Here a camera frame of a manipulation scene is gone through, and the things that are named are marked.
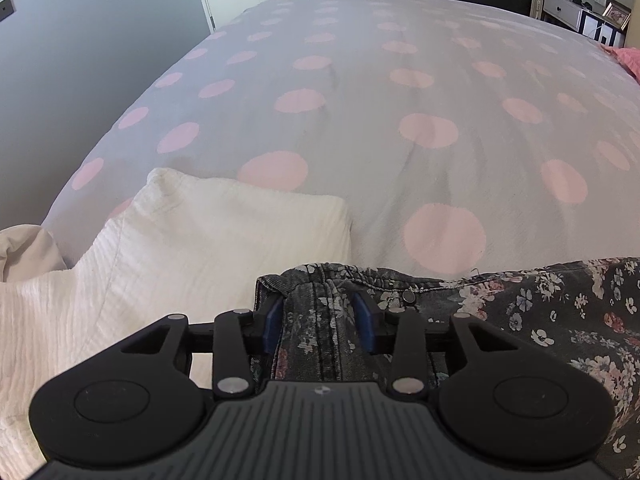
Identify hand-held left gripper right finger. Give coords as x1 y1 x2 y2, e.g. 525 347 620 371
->
351 291 501 395

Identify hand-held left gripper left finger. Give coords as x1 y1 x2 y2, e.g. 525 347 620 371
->
118 299 285 401

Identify grey floral denim pants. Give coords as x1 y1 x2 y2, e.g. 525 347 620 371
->
253 257 640 479

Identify white textured cloth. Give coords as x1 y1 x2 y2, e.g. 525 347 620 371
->
0 167 355 476

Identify pink polka dot bedspread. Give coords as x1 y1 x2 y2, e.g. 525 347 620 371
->
40 0 640 281

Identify cream pillow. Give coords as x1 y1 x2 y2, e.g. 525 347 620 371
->
0 225 68 283

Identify pink pillow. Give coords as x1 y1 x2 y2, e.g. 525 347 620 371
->
600 44 640 81

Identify white side table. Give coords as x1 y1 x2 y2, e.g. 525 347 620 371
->
541 0 626 47

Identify picture frame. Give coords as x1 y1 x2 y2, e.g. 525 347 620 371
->
601 2 632 30

